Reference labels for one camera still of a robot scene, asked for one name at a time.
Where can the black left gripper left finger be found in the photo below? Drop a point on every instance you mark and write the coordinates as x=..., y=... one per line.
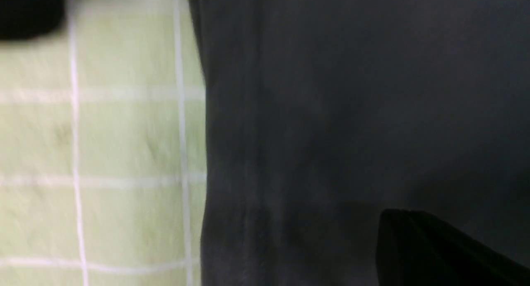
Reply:
x=27, y=19

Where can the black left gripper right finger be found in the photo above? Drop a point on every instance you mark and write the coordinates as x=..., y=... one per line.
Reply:
x=415, y=248

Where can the dark gray long-sleeve shirt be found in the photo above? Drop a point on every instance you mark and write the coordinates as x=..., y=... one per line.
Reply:
x=320, y=114

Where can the light green checkered tablecloth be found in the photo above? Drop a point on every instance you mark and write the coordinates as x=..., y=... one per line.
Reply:
x=103, y=157

